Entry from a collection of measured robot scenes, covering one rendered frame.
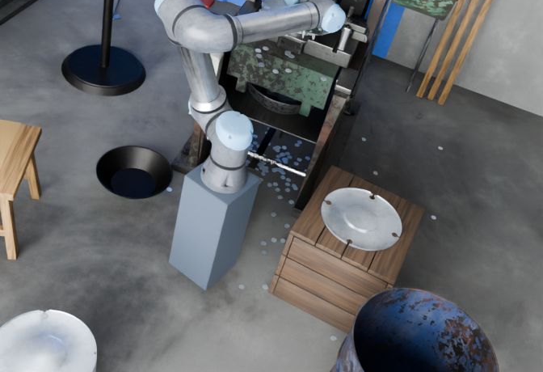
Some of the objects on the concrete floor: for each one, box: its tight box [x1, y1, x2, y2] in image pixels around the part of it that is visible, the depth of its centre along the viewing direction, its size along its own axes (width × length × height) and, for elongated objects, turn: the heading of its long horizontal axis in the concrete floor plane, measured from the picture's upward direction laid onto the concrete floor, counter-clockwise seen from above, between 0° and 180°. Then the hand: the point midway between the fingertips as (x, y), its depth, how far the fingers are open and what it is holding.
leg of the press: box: [291, 0, 401, 218], centre depth 283 cm, size 92×12×90 cm, turn 149°
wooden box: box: [268, 165, 425, 334], centre depth 247 cm, size 40×38×35 cm
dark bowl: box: [96, 146, 173, 200], centre depth 270 cm, size 30×30×7 cm
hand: (306, 31), depth 232 cm, fingers closed
